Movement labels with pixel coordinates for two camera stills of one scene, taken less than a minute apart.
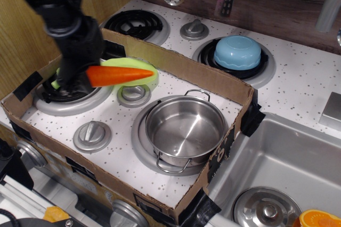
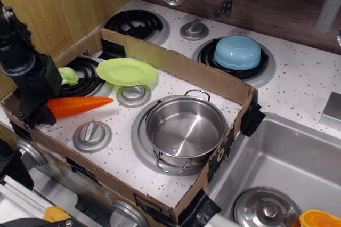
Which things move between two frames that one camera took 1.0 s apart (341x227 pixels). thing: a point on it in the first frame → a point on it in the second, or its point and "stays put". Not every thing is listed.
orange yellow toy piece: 54,214 stays put
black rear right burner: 206,55 stays put
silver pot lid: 265,207 stays put
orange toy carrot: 102,75 → 59,107
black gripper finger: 82,82 → 45,116
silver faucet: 324,23 stays put
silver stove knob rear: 194,31 stays put
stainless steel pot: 184,128 stays put
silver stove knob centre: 134,96 stays put
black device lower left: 13,165 stays put
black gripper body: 79,45 → 36,79
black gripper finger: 70,82 → 32,119
